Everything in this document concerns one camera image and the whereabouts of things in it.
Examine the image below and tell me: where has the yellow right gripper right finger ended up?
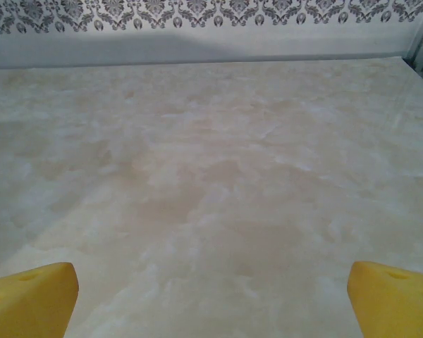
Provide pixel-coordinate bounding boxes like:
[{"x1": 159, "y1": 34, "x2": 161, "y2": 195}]
[{"x1": 348, "y1": 261, "x2": 423, "y2": 338}]

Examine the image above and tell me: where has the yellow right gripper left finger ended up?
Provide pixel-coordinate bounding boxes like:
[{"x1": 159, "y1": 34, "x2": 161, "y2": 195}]
[{"x1": 0, "y1": 261, "x2": 80, "y2": 338}]

